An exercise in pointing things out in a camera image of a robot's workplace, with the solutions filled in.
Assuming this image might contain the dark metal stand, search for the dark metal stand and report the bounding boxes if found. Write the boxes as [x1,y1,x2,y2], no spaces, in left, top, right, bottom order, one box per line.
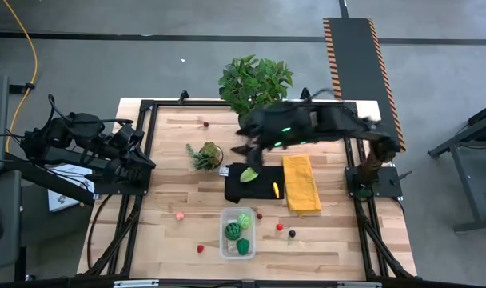
[428,98,486,234]

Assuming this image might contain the succulent plant in bowl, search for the succulent plant in bowl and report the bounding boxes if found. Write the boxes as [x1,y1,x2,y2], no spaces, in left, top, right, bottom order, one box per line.
[185,141,225,172]

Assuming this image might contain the yellow cable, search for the yellow cable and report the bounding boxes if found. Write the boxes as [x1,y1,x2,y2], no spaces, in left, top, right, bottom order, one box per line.
[2,0,39,154]

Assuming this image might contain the black floor mat striped edges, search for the black floor mat striped edges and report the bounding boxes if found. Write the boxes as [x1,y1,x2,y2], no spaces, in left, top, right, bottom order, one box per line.
[322,17,407,153]

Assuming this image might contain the yellow cloth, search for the yellow cloth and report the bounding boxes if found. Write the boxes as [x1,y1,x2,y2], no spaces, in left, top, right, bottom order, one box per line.
[281,154,323,213]

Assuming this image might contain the green toy bell pepper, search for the green toy bell pepper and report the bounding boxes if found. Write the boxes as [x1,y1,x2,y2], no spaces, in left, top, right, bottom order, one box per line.
[235,238,251,256]

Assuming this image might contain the black cloth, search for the black cloth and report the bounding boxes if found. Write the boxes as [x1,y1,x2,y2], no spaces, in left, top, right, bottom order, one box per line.
[223,162,286,204]

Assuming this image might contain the light green toy lettuce leaf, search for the light green toy lettuce leaf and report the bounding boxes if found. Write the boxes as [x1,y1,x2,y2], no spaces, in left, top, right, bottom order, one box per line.
[239,166,260,184]

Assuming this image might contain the leafy plant in black pot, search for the leafy plant in black pot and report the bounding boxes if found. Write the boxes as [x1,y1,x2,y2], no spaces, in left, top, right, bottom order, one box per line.
[217,54,294,129]

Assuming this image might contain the black cable clamp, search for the black cable clamp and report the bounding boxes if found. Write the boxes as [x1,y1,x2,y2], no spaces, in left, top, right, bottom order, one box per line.
[9,82,36,96]

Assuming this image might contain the clear plastic tupperware container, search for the clear plastic tupperware container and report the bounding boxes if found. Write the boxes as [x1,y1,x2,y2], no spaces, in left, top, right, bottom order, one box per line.
[219,206,257,261]

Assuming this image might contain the toy watermelon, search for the toy watermelon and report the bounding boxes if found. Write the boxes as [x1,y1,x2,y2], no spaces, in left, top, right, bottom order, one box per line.
[224,222,243,242]

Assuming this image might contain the black diagonal beam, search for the black diagonal beam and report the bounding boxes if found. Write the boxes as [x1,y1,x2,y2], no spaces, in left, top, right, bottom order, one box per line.
[2,151,98,207]

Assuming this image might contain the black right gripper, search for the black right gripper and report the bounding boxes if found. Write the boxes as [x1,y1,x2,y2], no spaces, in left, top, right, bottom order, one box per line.
[230,104,294,175]

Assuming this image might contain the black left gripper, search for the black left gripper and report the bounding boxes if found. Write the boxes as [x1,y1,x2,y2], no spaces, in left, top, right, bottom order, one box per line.
[102,124,157,187]

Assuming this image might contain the wide grey desk panel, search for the wide grey desk panel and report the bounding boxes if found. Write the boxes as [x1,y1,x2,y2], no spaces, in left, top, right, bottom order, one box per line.
[0,170,23,273]

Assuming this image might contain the white booklet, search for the white booklet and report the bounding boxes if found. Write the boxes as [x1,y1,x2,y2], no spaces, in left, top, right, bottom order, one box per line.
[46,162,96,213]

